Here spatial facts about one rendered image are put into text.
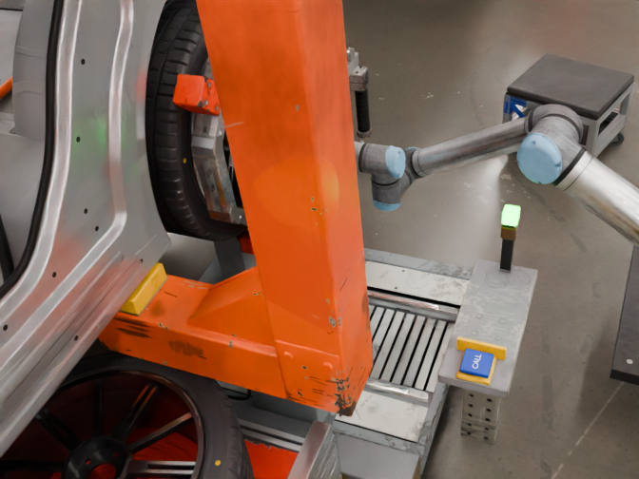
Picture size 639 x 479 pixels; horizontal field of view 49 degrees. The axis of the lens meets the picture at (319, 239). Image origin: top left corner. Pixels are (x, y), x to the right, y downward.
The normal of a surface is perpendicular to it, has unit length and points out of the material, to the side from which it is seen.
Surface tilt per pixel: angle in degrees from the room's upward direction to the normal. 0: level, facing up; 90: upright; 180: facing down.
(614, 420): 0
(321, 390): 90
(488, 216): 0
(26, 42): 48
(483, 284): 0
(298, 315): 90
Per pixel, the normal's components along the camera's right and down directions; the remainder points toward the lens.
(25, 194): -0.17, -0.62
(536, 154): -0.66, 0.53
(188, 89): -0.34, -0.07
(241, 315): -0.37, 0.64
